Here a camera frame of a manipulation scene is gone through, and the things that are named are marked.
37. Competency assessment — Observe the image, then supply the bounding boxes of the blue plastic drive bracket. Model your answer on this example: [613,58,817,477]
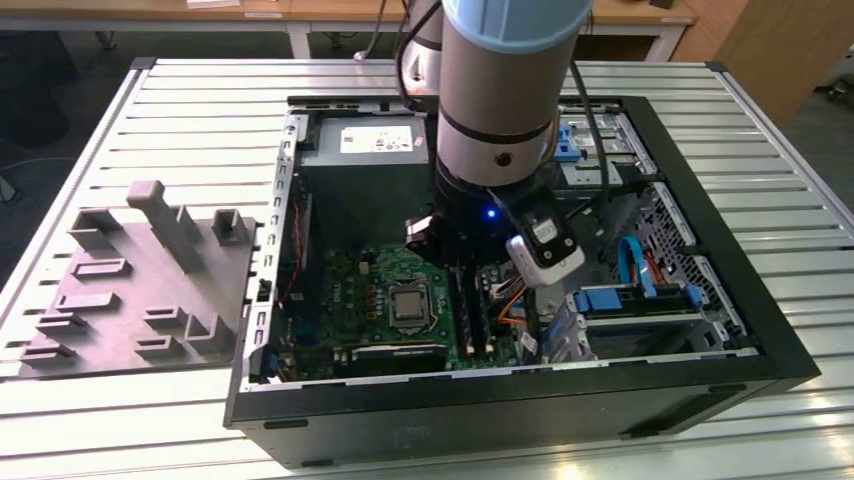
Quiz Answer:
[553,124,579,162]

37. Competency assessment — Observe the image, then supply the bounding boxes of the black graphics card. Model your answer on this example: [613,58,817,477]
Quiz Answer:
[333,339,450,376]

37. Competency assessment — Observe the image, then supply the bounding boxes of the black chair base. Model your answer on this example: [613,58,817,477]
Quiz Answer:
[814,59,854,104]

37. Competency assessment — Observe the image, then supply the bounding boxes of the hard disk in blue carrier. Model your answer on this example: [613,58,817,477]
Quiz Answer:
[571,282,706,317]

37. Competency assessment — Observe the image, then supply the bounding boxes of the grey power supply unit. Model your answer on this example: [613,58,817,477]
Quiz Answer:
[293,115,442,251]

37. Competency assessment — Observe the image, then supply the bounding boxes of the black camera cable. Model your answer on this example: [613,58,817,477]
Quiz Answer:
[569,58,614,236]

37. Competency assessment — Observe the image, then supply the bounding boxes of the wooden cabinet panel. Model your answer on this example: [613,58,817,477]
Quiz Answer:
[673,0,854,129]

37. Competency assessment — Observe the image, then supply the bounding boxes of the silver CPU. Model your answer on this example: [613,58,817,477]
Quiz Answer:
[391,291,430,322]

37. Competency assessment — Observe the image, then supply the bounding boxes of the red orange power wires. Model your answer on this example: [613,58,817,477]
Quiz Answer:
[497,289,535,329]

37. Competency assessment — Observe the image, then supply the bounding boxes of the blue empty disk carrier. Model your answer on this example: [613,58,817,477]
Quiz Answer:
[538,299,589,364]

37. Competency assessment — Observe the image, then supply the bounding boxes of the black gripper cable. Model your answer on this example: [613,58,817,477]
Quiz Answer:
[395,0,430,112]

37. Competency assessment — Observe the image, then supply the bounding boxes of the CPU socket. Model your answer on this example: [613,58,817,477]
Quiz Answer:
[383,278,442,337]

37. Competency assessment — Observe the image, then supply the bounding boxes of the green motherboard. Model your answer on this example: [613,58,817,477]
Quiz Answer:
[270,239,529,381]

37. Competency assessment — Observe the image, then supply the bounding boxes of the black PC case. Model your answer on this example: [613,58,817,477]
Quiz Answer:
[222,94,822,469]

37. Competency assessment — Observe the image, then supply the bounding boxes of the metal drive cage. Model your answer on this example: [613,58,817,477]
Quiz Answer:
[553,102,660,216]

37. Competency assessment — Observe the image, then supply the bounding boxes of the blue SATA cable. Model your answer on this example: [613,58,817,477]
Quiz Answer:
[617,234,660,299]

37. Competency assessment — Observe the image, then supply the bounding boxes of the grey parts rack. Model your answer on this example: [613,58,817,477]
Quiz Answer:
[18,179,266,384]

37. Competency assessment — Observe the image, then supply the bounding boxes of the metal disk bay cage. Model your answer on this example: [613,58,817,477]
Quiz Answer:
[563,284,762,361]

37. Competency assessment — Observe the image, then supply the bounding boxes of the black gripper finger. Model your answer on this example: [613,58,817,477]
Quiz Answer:
[403,217,469,275]

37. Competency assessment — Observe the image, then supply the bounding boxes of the wooden desk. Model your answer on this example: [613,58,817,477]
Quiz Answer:
[0,0,700,62]

